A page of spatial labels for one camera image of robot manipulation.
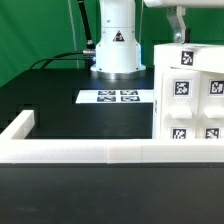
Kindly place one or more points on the white base tag plate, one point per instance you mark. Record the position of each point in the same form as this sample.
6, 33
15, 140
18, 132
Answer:
115, 96

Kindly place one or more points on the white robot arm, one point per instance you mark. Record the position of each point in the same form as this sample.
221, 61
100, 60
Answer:
118, 54

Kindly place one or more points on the white cabinet door panel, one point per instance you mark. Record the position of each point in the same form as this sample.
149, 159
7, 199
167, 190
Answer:
210, 115

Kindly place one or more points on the white U-shaped obstacle wall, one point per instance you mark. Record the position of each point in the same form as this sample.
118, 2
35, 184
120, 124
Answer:
15, 147

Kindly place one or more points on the white cabinet top block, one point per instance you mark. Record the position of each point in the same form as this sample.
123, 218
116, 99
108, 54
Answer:
199, 57

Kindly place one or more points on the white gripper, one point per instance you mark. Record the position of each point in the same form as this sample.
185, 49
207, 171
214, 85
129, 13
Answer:
176, 13

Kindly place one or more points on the white cabinet body box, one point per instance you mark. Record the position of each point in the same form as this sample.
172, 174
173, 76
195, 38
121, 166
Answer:
158, 87

